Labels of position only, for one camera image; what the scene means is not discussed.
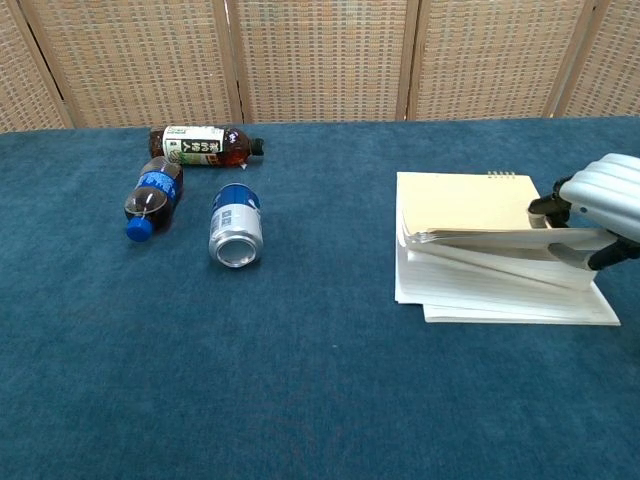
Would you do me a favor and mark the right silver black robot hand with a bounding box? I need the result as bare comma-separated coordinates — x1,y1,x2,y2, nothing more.
526,153,640,274

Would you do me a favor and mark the cream spiral notebook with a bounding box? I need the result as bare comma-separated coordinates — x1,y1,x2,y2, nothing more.
394,170,622,327

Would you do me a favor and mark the woven bamboo folding screen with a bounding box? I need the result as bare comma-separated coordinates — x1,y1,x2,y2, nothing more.
0,0,640,134

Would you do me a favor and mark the blue table cloth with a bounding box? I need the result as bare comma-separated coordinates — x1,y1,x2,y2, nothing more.
0,115,640,480

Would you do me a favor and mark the blue white drink can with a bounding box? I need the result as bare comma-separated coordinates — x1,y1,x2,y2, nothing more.
208,182,264,270

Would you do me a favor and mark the brown tea bottle white label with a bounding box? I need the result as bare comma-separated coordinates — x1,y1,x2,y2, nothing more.
149,124,265,170

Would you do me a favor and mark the cola bottle blue cap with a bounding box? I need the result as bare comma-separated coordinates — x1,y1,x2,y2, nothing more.
123,155,185,244

